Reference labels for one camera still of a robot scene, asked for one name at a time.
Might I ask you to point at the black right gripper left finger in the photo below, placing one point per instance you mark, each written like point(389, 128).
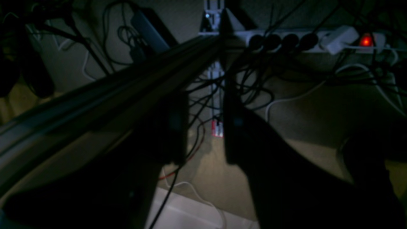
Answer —
point(113, 191)

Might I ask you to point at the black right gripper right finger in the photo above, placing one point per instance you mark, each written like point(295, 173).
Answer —
point(290, 192)

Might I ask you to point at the white power strip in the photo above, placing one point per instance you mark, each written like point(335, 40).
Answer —
point(325, 40)

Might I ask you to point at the black power adapter brick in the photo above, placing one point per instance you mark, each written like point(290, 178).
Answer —
point(151, 28)

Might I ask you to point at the aluminium table frame rail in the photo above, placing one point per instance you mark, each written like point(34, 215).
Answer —
point(97, 115)

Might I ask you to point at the vertical aluminium frame post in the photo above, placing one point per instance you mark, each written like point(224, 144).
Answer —
point(210, 22)

